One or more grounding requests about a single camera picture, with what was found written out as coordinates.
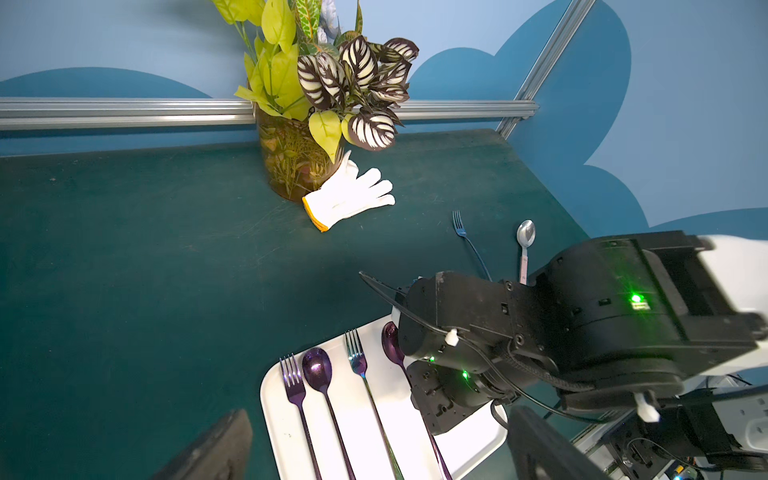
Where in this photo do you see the silver spoon pink handle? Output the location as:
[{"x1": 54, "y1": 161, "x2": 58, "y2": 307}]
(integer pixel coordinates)
[{"x1": 516, "y1": 219, "x2": 536, "y2": 285}]

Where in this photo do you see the white work glove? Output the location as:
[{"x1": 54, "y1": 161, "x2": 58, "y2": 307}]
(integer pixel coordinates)
[{"x1": 302, "y1": 150, "x2": 396, "y2": 232}]

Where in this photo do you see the horizontal aluminium frame rail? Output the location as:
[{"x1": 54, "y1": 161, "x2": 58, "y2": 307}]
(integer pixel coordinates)
[{"x1": 1, "y1": 97, "x2": 539, "y2": 132}]

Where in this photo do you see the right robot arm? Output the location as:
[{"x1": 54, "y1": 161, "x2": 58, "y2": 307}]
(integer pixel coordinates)
[{"x1": 392, "y1": 231, "x2": 767, "y2": 433}]

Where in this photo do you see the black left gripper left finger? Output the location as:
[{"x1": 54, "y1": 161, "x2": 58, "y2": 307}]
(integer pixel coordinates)
[{"x1": 151, "y1": 409, "x2": 253, "y2": 480}]

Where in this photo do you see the blue fork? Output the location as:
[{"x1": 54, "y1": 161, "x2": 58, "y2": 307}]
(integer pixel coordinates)
[{"x1": 452, "y1": 210, "x2": 493, "y2": 281}]

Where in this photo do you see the purple fork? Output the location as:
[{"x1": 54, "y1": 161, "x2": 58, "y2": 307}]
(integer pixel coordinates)
[{"x1": 279, "y1": 354, "x2": 322, "y2": 480}]

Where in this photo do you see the potted artificial plant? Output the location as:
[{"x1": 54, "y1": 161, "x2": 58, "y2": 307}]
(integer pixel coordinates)
[{"x1": 212, "y1": 0, "x2": 419, "y2": 202}]

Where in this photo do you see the white tray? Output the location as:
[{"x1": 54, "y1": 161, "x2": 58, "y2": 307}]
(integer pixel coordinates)
[{"x1": 259, "y1": 314, "x2": 508, "y2": 480}]

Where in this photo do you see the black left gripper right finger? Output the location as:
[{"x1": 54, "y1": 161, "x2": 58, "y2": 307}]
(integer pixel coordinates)
[{"x1": 507, "y1": 406, "x2": 609, "y2": 480}]

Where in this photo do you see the teal iridescent fork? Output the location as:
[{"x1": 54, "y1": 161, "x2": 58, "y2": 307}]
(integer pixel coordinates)
[{"x1": 343, "y1": 328, "x2": 406, "y2": 480}]

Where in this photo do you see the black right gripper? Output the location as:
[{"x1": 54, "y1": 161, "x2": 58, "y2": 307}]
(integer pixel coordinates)
[{"x1": 395, "y1": 271, "x2": 540, "y2": 435}]

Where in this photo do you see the right aluminium corner post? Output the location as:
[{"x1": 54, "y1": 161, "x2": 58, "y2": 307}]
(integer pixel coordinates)
[{"x1": 515, "y1": 0, "x2": 596, "y2": 103}]

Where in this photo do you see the purple spoon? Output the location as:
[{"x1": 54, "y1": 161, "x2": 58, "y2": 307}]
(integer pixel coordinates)
[
  {"x1": 381, "y1": 321, "x2": 453, "y2": 480},
  {"x1": 302, "y1": 347, "x2": 356, "y2": 480}
]

